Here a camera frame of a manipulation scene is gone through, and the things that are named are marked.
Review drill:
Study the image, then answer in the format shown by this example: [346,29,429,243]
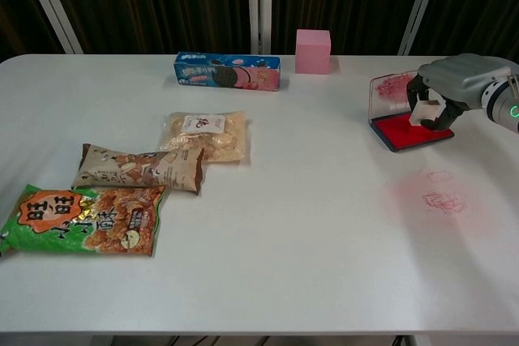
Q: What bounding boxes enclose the clear snack bag white label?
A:
[158,110,251,164]

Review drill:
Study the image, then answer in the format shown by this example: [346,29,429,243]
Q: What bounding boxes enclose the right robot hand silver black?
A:
[406,53,519,132]

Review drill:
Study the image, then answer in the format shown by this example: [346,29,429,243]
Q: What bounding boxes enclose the white box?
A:
[409,98,442,126]

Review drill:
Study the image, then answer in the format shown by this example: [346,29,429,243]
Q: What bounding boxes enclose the blue cookie box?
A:
[174,52,282,92]

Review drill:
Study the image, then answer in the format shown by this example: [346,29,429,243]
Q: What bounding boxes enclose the pink cube block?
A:
[294,28,333,75]

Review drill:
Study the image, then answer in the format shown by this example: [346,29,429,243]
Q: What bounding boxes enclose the white partition post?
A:
[18,0,84,54]
[397,0,444,57]
[247,0,273,54]

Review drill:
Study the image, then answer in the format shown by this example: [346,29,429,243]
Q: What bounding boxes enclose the red ink pad clear lid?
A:
[368,72,455,153]

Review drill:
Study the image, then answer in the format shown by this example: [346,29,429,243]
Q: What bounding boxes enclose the brown snack bag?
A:
[71,143,205,195]

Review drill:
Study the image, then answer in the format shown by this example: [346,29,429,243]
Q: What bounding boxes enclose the green snack bag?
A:
[0,183,167,258]

